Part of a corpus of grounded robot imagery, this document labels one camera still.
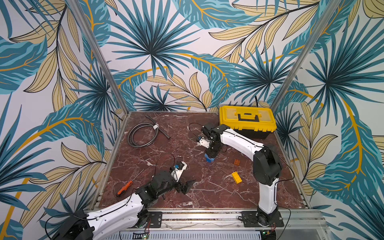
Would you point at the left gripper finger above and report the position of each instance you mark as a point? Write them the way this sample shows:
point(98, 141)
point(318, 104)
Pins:
point(189, 184)
point(184, 190)

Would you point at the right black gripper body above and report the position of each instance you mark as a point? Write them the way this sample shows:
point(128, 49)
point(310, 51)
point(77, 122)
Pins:
point(211, 148)

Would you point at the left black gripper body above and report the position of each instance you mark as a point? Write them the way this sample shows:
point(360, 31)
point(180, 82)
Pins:
point(177, 186)

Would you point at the light blue long lego brick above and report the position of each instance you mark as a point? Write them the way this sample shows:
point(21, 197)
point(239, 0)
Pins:
point(209, 159)

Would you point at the orange square lego brick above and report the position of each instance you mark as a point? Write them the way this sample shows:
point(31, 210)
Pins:
point(236, 162)

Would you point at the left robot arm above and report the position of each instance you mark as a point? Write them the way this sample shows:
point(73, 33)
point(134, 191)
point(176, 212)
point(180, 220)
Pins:
point(128, 213)

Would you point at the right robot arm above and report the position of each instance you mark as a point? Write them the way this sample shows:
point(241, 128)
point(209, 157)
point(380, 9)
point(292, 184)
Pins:
point(266, 165)

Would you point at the yellow long lego brick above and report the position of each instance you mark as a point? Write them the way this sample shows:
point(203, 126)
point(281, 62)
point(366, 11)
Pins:
point(236, 177)

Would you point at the yellow black toolbox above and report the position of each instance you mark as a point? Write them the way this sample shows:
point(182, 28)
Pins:
point(252, 122)

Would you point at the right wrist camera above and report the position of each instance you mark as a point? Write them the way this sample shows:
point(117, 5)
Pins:
point(209, 137)

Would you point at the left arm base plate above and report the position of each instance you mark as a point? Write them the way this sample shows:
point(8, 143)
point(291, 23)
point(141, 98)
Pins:
point(150, 220)

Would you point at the orange handled screwdriver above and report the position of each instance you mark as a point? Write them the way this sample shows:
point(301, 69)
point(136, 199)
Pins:
point(123, 189)

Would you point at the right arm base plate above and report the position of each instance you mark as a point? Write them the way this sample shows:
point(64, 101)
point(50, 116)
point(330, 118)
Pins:
point(253, 219)

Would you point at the aluminium front rail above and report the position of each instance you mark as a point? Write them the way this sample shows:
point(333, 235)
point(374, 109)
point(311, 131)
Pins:
point(227, 219)

